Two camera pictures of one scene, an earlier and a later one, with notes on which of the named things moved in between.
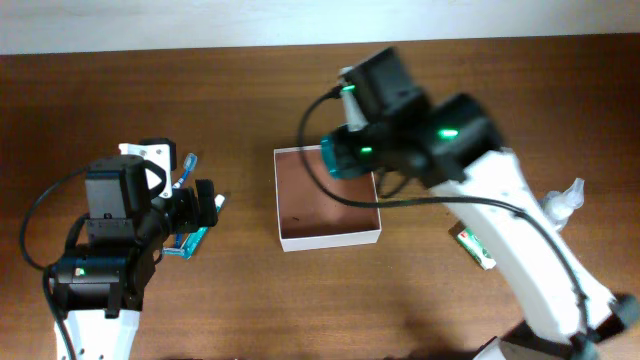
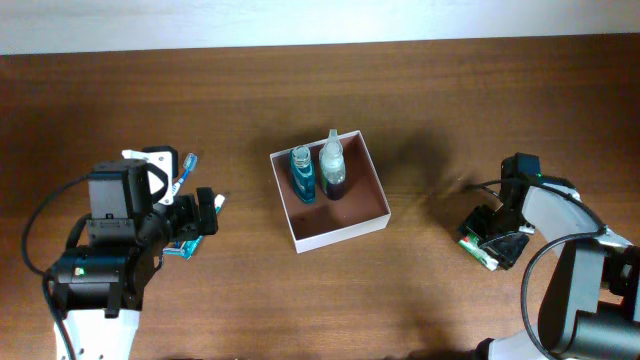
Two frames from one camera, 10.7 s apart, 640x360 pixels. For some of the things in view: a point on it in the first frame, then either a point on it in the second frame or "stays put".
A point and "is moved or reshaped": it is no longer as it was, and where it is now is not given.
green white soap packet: (475, 248) stays put
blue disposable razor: (177, 250) stays put
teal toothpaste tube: (195, 241) stays put
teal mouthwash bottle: (328, 150) -> (302, 167)
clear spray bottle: (559, 207) is moved or reshaped
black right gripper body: (365, 146) -> (508, 221)
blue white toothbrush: (189, 164) stays put
